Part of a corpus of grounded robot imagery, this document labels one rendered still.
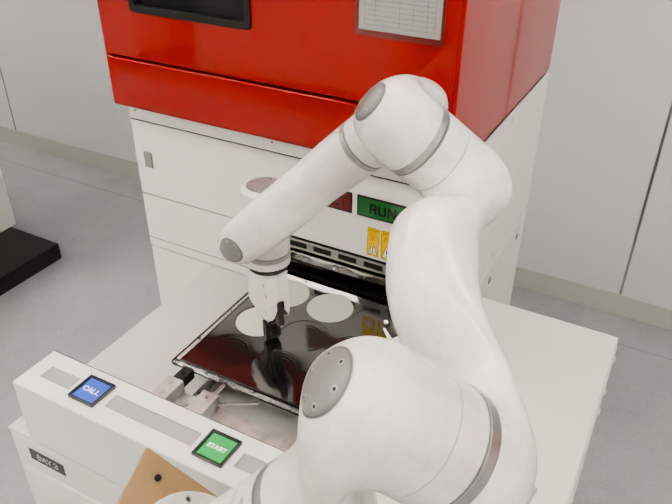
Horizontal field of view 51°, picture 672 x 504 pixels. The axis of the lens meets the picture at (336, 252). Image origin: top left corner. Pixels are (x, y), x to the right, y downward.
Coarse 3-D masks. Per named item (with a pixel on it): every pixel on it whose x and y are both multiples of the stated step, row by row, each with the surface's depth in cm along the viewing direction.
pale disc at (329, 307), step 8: (320, 296) 151; (328, 296) 151; (336, 296) 152; (312, 304) 149; (320, 304) 149; (328, 304) 149; (336, 304) 149; (344, 304) 149; (352, 304) 149; (312, 312) 147; (320, 312) 147; (328, 312) 147; (336, 312) 147; (344, 312) 147; (320, 320) 144; (328, 320) 144; (336, 320) 144
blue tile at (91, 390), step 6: (84, 384) 119; (90, 384) 119; (96, 384) 119; (102, 384) 119; (78, 390) 118; (84, 390) 118; (90, 390) 118; (96, 390) 118; (102, 390) 118; (78, 396) 116; (84, 396) 116; (90, 396) 116; (96, 396) 116; (90, 402) 115
